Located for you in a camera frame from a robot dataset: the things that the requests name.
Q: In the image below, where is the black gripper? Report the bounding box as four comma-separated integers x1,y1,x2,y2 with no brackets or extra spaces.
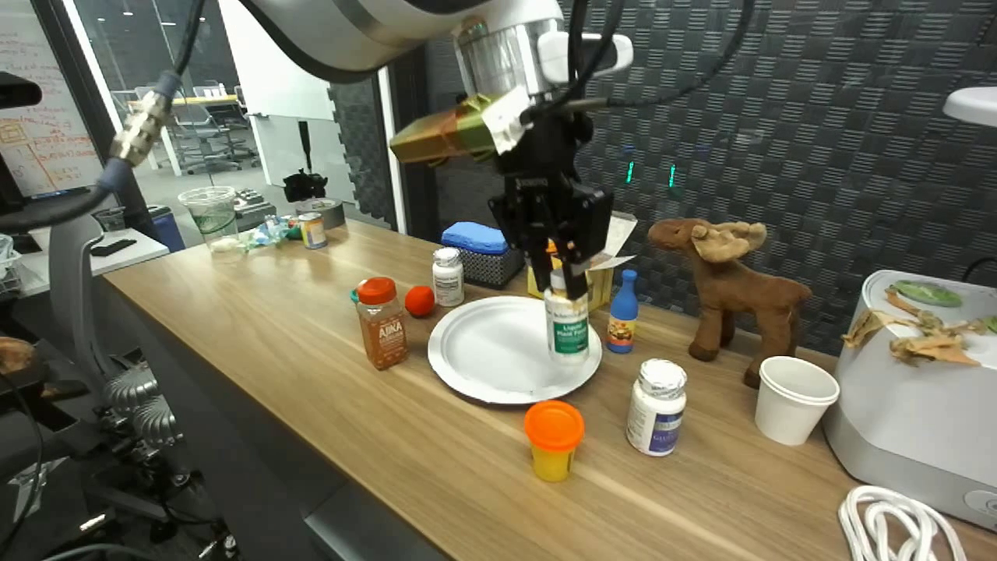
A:
491,104,617,305

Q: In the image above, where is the green label pill bottle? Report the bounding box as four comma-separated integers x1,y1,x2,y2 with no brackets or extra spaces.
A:
547,293,588,362

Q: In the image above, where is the orange plush ball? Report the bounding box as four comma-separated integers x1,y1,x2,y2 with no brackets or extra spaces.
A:
404,283,436,318

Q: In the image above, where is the orange lid yellow tub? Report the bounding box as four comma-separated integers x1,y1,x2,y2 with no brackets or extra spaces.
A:
524,403,585,483

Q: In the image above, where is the blue label white bottle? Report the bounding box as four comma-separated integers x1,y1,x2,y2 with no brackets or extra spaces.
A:
628,360,689,455

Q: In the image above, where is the small white pill bottle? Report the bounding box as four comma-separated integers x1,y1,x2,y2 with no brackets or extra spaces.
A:
433,247,466,309

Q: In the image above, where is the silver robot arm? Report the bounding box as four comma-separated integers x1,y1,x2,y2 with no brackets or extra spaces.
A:
239,0,634,300

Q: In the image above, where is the white paper plate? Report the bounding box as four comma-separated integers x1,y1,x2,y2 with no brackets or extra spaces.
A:
428,297,601,407

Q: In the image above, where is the brown moose plushie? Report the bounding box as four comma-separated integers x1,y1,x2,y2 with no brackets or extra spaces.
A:
647,220,812,390

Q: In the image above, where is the yellow open cardboard box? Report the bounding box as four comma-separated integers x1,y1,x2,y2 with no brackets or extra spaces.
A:
527,211,639,309

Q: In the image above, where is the blue folded cloth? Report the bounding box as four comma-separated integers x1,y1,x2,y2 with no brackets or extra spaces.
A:
444,223,507,255

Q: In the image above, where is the blue glue bottle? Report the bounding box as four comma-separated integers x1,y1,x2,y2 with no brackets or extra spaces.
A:
609,269,639,355

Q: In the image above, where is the orange lid spice jar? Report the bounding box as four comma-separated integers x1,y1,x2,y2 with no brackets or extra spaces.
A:
357,278,409,371

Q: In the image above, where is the white paper cup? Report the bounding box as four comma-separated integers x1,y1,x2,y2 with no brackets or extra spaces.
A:
754,355,842,446

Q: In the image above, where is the grey white appliance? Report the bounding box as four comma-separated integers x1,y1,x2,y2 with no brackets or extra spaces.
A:
825,269,997,529

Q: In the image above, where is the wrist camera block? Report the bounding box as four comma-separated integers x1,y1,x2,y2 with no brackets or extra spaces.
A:
391,93,527,162

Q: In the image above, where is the white coiled cable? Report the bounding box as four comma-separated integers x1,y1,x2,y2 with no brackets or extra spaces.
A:
839,483,973,561

